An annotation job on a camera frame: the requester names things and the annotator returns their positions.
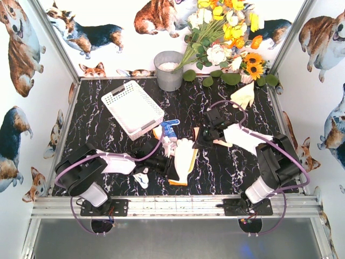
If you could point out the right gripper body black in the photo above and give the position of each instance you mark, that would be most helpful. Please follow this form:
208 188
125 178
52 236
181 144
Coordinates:
206 134

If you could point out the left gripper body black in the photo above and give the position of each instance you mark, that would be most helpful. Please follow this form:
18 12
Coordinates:
167 167

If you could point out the yellow dotted knit glove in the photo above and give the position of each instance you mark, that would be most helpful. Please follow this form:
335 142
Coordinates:
183 181

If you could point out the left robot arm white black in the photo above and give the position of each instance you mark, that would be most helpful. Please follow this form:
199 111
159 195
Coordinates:
79 172

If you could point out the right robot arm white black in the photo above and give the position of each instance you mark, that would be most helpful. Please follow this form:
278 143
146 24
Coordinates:
277 160

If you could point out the white plastic storage basket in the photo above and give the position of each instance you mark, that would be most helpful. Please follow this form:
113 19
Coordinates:
134 110

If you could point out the cream leather glove centre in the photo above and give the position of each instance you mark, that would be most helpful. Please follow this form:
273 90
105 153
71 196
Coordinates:
216 142

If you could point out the cream leather glove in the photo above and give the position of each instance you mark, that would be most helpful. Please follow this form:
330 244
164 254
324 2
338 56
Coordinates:
244 97
216 142

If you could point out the white glove front left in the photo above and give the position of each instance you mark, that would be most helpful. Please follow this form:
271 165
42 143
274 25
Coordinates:
141 177

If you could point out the blue dotted knit glove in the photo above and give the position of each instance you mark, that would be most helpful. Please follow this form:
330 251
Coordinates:
169 141

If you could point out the cream leather glove back right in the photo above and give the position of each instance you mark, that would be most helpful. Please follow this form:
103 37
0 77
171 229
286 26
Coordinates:
244 97

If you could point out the sunflower bunch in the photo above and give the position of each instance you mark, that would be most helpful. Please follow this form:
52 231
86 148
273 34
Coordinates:
254 65

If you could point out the grey metal bucket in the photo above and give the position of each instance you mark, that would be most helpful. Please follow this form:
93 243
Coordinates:
168 73

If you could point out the artificial flower bouquet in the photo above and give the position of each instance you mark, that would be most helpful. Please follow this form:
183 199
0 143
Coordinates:
218 31

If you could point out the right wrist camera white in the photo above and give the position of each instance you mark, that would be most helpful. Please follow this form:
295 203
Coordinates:
213 117

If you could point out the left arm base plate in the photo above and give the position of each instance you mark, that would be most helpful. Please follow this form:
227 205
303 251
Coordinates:
112 207

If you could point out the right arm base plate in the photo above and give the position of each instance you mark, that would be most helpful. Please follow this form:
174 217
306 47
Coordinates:
242 207

